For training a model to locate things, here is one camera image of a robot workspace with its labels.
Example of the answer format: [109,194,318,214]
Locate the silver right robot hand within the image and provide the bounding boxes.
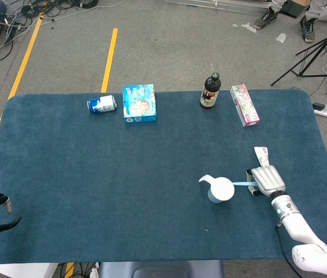
[245,165,286,197]

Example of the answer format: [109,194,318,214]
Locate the white floral toothpaste tube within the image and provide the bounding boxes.
[253,146,270,167]

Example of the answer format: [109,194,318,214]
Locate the white plastic cup with handle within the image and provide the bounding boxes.
[198,174,236,204]

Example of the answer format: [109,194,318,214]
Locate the pink floral box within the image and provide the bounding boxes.
[230,84,260,129]

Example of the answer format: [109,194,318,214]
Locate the white cabinet block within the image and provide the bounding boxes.
[0,262,59,278]

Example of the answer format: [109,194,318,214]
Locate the dark tea bottle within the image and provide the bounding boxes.
[199,72,221,110]

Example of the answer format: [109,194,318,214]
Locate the blue carpet table mat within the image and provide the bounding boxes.
[0,89,327,265]

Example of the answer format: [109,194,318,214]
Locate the blue cereal box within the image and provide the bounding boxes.
[122,83,158,125]

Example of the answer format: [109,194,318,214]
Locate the person in grey trousers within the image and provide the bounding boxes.
[253,0,327,43]

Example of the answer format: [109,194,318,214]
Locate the blue and white drink can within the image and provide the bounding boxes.
[86,94,118,115]

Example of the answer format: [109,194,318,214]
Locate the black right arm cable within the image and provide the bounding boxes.
[275,222,305,278]

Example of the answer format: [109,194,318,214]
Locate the aluminium rail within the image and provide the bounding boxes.
[165,0,271,17]

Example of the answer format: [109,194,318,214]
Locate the tangled floor cables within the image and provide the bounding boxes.
[0,0,129,61]

